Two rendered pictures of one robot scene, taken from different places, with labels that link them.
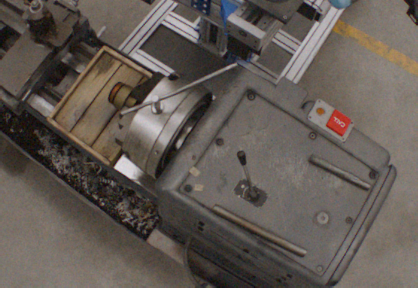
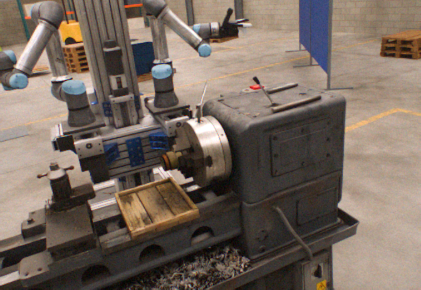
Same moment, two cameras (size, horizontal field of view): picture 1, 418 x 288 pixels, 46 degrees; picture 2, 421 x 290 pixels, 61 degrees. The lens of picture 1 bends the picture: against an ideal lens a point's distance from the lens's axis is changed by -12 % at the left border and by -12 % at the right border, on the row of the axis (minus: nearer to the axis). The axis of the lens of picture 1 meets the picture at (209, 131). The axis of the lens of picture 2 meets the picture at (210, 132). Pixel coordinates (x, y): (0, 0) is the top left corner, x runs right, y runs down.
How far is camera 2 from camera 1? 1.59 m
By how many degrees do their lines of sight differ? 56
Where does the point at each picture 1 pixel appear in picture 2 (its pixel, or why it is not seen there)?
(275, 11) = (180, 106)
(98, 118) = (160, 210)
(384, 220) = not seen: hidden behind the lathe
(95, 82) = (134, 205)
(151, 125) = (207, 127)
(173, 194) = (254, 121)
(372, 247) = not seen: hidden behind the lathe
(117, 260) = not seen: outside the picture
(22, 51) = (61, 220)
